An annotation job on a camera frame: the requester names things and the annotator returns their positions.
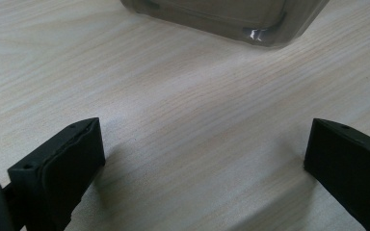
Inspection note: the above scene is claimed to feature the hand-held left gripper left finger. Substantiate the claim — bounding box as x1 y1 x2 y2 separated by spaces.
3 116 106 231

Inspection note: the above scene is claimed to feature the transparent plastic storage box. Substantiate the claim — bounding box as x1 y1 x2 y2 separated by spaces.
119 0 330 49

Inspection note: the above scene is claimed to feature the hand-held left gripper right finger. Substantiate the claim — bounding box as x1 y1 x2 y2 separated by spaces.
304 117 370 231

